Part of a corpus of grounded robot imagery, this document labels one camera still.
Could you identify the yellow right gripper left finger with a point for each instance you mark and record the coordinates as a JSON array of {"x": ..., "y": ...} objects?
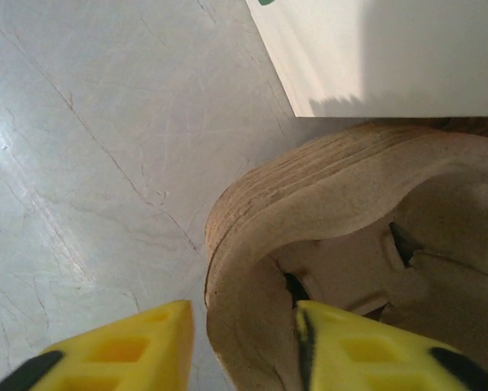
[{"x": 125, "y": 358}]

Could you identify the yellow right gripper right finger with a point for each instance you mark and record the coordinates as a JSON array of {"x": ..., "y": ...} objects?
[{"x": 370, "y": 358}]

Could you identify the stack of pulp cup carriers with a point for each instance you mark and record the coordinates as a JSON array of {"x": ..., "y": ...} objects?
[{"x": 309, "y": 163}]

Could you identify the white flower paper bag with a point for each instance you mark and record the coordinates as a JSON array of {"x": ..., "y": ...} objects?
[{"x": 390, "y": 53}]

